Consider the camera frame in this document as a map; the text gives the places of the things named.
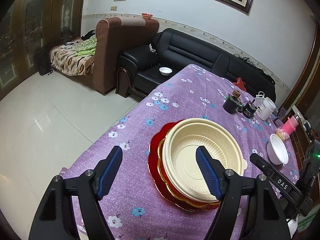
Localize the white foam bowl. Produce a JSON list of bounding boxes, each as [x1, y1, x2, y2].
[[266, 134, 289, 165]]

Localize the beige plastic bowl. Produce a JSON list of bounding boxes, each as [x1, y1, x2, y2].
[[162, 118, 248, 204]]

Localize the red glass plate gold rim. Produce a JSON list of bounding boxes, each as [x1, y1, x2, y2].
[[157, 138, 220, 212]]

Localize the yellow snack packet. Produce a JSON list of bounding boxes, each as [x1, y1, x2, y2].
[[275, 128, 290, 141]]

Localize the pink bottle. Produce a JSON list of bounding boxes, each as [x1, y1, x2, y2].
[[280, 115, 299, 136]]

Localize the purple floral tablecloth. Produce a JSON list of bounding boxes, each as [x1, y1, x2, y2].
[[60, 64, 301, 240]]

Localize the black round device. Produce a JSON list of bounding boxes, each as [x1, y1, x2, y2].
[[242, 101, 257, 119]]

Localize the small wooden cylinder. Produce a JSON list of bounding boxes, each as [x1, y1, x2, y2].
[[232, 89, 241, 98]]

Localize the red plastic bag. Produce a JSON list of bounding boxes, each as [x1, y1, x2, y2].
[[233, 77, 246, 91]]

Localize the black backpack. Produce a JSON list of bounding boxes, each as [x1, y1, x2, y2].
[[36, 50, 53, 76]]

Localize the patterned blanket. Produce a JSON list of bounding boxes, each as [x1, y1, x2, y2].
[[49, 35, 97, 76]]

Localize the black leather sofa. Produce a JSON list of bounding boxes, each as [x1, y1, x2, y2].
[[116, 28, 276, 101]]

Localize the small white bowl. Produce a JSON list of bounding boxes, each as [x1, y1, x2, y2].
[[159, 67, 172, 76]]

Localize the brown fabric armchair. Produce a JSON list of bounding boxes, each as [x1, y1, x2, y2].
[[93, 16, 160, 95]]

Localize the dark wooden cabinet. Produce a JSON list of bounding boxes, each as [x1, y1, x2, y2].
[[1, 0, 84, 98]]

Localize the red dish on armchair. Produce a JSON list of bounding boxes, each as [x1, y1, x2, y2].
[[142, 13, 153, 20]]

